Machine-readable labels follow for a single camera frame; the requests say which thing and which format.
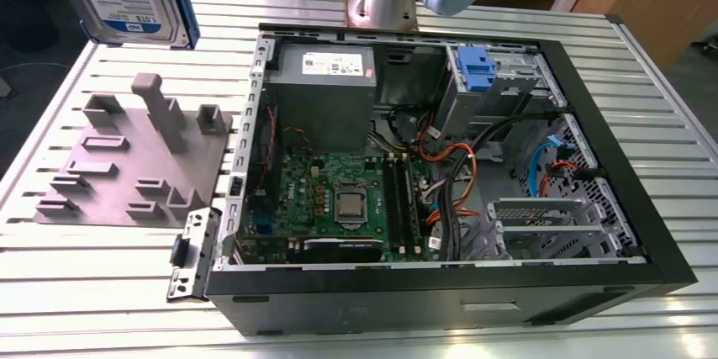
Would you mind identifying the orange power wire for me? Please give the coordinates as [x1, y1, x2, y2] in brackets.
[546, 159, 596, 180]

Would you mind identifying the metal disk bay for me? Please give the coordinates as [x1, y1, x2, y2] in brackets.
[485, 197, 645, 261]

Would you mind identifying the black CPU socket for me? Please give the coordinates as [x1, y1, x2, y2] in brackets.
[330, 181, 373, 230]

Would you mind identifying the green motherboard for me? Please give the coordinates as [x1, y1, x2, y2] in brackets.
[238, 152, 445, 263]

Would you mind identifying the silver CPU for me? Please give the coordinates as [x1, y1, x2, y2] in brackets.
[338, 193, 365, 215]

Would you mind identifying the black RAM slot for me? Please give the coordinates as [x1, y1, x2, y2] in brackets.
[401, 155, 423, 253]
[383, 152, 406, 253]

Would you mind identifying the grey power supply unit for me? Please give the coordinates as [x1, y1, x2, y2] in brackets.
[263, 42, 378, 154]

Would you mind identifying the black graphics card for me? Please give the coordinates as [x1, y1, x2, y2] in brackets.
[286, 237, 386, 263]

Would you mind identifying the metal optical drive cage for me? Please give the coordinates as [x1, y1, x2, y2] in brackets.
[437, 43, 566, 141]

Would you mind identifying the blue drive latch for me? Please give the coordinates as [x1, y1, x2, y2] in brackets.
[457, 45, 498, 93]

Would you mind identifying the black open PC case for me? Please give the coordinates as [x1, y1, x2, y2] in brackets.
[205, 22, 700, 337]

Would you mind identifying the grey parts rack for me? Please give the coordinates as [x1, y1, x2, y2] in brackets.
[31, 72, 235, 229]

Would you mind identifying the orange wire bundle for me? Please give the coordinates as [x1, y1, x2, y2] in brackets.
[418, 142, 479, 225]

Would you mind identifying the black cable bundle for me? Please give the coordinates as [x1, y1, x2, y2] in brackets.
[437, 110, 562, 261]

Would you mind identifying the blue data wire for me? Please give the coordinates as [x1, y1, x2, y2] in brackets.
[529, 135, 574, 199]

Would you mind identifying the metal card retention bracket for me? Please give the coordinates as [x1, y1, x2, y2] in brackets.
[166, 206, 223, 304]

